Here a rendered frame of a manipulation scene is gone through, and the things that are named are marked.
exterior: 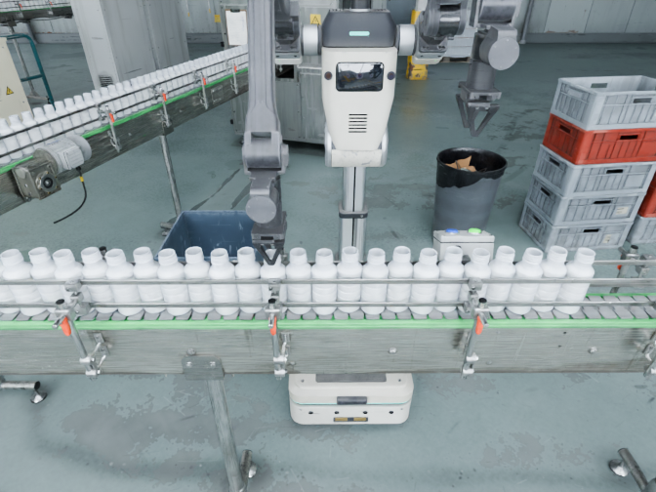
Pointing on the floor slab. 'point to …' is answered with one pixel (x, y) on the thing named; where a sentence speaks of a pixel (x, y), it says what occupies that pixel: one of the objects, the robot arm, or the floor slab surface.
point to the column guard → (412, 62)
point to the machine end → (291, 81)
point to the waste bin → (466, 188)
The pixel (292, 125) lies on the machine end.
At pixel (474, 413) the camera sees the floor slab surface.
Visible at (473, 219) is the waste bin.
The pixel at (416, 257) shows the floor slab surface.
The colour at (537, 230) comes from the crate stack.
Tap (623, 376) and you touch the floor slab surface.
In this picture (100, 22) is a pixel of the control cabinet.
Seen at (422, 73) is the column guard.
